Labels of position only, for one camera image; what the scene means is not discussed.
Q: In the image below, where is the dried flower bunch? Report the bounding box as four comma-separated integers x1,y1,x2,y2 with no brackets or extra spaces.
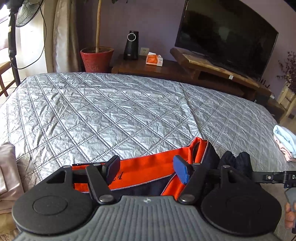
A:
276,51,296,93

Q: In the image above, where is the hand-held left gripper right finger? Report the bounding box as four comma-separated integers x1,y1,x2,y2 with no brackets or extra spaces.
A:
173,155,249,205

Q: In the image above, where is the black television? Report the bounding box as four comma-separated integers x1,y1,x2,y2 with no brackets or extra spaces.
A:
174,0,279,81

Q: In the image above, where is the person's right hand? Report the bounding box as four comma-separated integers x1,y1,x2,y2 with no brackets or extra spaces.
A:
284,202,296,230

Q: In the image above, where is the black standing fan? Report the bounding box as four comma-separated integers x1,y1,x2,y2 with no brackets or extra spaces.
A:
7,0,45,86

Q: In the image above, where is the beige curtain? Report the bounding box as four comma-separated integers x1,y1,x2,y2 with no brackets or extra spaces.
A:
53,0,81,73

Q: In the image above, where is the black fan cable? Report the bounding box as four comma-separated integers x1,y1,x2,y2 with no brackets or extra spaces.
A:
17,1,48,70

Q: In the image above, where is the white wooden crate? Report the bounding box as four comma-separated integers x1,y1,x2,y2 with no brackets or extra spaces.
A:
276,85,296,123

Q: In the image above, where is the pink cloth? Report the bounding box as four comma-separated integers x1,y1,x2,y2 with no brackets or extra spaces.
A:
274,136,296,162

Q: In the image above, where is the red plant pot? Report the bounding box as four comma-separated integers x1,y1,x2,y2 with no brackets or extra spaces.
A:
80,47,114,73

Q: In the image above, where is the dark wooden cabinet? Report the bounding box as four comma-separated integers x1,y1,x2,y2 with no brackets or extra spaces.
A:
111,54,245,98

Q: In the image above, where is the navy jacket with orange lining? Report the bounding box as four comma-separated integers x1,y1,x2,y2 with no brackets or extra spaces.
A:
72,137,253,197

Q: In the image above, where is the indoor tree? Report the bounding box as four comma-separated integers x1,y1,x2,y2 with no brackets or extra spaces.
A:
95,0,130,52

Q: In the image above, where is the wooden chair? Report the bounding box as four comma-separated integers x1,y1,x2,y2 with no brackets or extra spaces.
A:
0,61,12,98

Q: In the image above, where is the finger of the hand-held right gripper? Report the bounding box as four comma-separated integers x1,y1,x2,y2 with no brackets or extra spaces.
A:
250,170,287,184

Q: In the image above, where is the light blue cloth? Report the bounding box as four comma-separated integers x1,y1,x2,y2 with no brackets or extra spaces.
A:
273,124,296,158

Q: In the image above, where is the silver quilted bed cover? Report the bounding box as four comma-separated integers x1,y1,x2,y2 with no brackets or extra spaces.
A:
0,72,296,241

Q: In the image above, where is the black cylindrical device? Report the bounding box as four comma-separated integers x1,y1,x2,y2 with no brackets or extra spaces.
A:
123,31,139,61

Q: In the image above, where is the beige cloth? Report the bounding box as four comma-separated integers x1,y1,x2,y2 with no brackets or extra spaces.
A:
0,142,26,219

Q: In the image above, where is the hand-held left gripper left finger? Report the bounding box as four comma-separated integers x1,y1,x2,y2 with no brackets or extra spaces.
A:
46,155,121,205

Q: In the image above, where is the orange tissue pack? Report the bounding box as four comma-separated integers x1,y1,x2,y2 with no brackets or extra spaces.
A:
146,52,163,66

